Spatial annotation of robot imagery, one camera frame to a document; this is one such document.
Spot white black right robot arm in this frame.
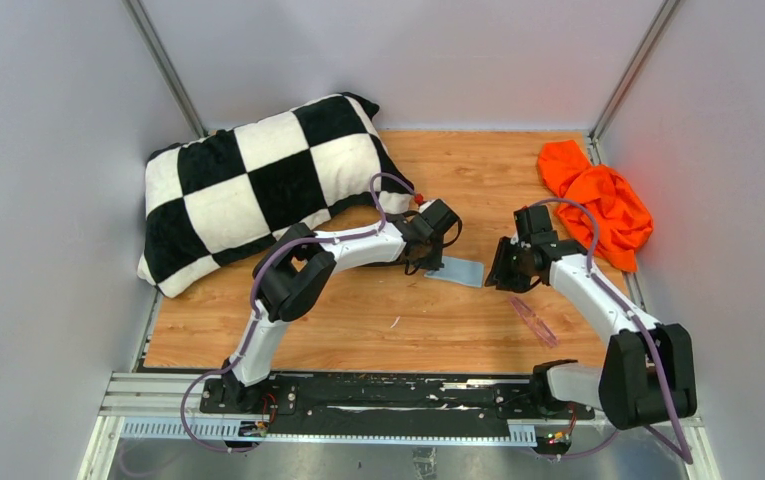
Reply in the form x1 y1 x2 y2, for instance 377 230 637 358
485 205 697 430

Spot orange crumpled cloth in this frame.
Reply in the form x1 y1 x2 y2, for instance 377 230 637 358
537 140 654 273

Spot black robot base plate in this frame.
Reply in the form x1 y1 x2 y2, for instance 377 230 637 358
195 371 595 439

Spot black white checkered pillow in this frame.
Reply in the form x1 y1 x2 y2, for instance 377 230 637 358
136 92 414 297

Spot aluminium frame rail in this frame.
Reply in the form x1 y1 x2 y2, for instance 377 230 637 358
122 0 207 136

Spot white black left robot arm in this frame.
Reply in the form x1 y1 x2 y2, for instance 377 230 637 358
221 199 463 413

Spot pink transparent sunglasses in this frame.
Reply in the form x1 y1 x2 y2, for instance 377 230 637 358
509 297 559 348

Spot light blue cleaning cloth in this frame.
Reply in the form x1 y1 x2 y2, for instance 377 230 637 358
424 256 484 288

